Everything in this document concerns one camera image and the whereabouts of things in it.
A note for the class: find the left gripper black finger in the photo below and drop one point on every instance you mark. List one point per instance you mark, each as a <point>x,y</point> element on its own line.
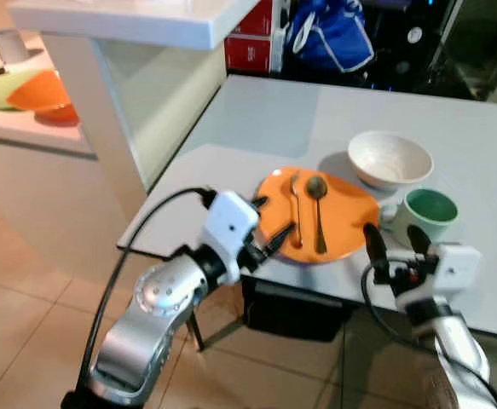
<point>278,241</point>
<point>260,203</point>

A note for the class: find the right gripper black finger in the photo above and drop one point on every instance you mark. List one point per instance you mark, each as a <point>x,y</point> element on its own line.
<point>378,254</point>
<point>419,241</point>

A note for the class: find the green cup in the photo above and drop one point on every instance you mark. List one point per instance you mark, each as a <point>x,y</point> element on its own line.
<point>431,211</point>

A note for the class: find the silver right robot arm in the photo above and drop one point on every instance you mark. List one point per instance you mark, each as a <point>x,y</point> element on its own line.
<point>457,358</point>

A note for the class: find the metal fork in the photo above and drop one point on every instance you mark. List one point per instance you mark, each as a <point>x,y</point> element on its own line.
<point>296,213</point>

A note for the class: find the orange plate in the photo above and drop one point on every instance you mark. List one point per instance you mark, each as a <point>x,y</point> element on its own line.
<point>350,217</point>

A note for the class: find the metal spoon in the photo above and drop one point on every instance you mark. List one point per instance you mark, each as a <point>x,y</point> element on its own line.
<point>317,189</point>

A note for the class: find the black crate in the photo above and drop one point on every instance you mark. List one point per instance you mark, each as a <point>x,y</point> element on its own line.
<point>295,311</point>

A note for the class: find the grey dining table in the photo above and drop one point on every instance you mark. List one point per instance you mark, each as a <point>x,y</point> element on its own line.
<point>265,119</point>

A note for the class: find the white bowl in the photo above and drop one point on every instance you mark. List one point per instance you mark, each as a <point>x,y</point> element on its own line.
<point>390,162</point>

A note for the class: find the black table leg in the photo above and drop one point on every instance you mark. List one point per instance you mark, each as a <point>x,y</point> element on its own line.
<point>196,332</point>

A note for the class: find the red cardboard box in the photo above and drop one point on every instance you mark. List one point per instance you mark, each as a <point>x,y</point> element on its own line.
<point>252,47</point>

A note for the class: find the blue bag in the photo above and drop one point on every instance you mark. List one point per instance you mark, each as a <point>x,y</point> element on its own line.
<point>329,38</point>

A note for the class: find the black appliance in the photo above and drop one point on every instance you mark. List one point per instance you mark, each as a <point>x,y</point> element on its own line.
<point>453,43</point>

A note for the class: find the white kitchen counter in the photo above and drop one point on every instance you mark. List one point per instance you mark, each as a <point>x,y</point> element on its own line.
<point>146,17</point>

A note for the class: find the orange bowl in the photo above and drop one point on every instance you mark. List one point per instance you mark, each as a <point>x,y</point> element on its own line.
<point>43,95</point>

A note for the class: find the clear drinking glass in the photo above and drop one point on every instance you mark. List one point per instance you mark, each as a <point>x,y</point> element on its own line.
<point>11,47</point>

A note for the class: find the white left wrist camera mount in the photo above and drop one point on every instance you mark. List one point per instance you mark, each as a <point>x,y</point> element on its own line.
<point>229,223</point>

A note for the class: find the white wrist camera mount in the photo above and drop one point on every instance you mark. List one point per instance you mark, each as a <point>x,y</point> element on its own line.
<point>453,271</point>
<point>229,223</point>

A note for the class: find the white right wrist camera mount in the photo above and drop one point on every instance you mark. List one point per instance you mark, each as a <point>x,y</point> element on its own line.
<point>453,271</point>

